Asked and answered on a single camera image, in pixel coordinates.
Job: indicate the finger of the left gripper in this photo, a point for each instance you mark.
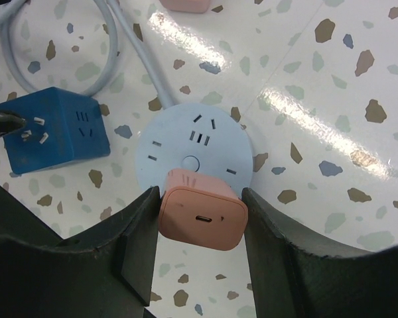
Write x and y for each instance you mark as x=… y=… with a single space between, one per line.
x=10 y=122

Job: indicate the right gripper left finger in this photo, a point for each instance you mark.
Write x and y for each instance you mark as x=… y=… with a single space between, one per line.
x=104 y=271

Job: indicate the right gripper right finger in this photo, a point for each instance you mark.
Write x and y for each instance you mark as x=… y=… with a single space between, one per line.
x=297 y=272

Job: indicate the blue cube socket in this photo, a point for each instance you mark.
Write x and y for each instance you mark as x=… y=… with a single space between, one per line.
x=62 y=127

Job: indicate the orange pink plug adapter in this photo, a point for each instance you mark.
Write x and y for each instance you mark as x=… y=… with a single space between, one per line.
x=201 y=210

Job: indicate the blue round socket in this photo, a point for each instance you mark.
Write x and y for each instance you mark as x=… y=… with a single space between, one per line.
x=196 y=137

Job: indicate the pink power strip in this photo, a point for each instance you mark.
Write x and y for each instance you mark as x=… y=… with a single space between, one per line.
x=186 y=6

